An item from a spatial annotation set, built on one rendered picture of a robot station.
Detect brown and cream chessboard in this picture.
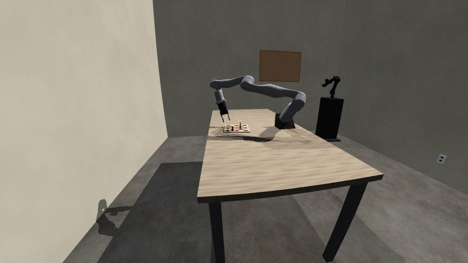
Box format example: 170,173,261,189
224,125,250,133

